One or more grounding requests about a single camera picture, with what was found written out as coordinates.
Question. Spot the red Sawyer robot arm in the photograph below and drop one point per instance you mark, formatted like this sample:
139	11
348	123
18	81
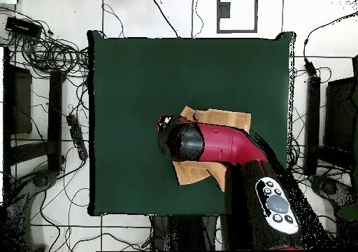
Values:
223	145

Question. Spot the black stand frame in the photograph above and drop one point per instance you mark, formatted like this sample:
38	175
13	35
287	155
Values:
55	109
312	123

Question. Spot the dark green table cloth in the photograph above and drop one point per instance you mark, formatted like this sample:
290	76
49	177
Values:
134	95

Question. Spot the orange terry towel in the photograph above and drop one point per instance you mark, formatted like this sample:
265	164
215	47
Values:
223	117

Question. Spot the grey curved base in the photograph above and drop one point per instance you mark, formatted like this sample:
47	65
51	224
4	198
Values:
328	187
42	179

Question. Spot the black power strip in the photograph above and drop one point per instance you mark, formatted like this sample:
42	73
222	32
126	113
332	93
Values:
77	135

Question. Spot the grey square floor frame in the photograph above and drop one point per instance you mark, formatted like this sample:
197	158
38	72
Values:
223	9

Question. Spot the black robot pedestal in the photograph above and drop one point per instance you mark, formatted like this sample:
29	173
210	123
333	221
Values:
184	232

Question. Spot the flat black box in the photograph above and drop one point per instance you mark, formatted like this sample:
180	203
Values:
22	26

